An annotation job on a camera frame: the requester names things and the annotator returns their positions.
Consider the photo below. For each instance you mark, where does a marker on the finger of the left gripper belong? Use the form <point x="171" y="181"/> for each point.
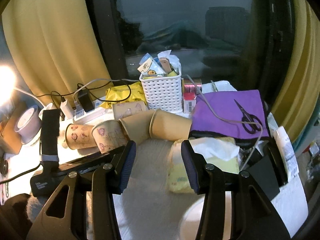
<point x="96" y="157"/>

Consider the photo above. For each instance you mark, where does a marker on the purple bowl with lid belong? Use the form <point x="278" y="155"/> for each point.
<point x="29" y="124"/>

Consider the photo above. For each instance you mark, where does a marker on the yellow curtain left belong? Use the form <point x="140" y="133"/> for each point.
<point x="53" y="46"/>

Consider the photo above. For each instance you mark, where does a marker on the black scissors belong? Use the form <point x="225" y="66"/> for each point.
<point x="250" y="122"/>

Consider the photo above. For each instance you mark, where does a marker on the brown flower paper cup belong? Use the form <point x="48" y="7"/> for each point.
<point x="108" y="135"/>

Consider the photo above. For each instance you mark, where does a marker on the pink small box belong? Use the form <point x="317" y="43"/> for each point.
<point x="189" y="102"/>

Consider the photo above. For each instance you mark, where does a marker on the cardboard box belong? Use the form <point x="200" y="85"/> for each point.
<point x="11" y="140"/>

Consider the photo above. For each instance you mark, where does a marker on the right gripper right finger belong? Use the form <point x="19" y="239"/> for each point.
<point x="209" y="180"/>

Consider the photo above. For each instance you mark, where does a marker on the plain brown paper cup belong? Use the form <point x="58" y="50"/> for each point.
<point x="137" y="126"/>
<point x="169" y="126"/>

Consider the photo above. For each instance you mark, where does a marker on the white power strip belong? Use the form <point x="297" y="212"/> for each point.
<point x="82" y="117"/>

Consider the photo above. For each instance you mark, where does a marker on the printed brown paper cup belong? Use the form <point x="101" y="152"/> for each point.
<point x="125" y="109"/>

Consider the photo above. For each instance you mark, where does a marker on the yellow curtain right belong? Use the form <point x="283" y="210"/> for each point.
<point x="299" y="93"/>

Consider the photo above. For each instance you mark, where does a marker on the white desk lamp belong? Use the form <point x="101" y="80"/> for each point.
<point x="8" y="86"/>

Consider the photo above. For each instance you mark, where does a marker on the white tube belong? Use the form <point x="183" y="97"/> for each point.
<point x="287" y="153"/>

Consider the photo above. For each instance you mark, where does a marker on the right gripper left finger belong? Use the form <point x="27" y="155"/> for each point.
<point x="109" y="179"/>

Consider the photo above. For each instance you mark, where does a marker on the yellow snack bag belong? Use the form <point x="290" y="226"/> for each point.
<point x="124" y="93"/>

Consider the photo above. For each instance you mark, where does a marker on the purple cloth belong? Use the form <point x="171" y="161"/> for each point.
<point x="216" y="113"/>

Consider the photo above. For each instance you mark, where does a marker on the white usb charger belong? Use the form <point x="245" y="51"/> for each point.
<point x="67" y="110"/>

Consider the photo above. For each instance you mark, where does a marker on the yellow curtain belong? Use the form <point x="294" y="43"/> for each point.
<point x="53" y="46"/>
<point x="299" y="93"/>

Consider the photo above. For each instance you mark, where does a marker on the brown cartoon paper cup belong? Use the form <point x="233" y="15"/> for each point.
<point x="79" y="136"/>

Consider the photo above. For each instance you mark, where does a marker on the black box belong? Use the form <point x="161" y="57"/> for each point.
<point x="268" y="169"/>

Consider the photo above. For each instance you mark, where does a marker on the white perforated basket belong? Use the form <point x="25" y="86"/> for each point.
<point x="163" y="92"/>

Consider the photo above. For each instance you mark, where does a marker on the white bear mug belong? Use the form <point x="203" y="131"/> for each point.
<point x="190" y="221"/>

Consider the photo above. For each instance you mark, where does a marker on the black power adapter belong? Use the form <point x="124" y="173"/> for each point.
<point x="84" y="98"/>

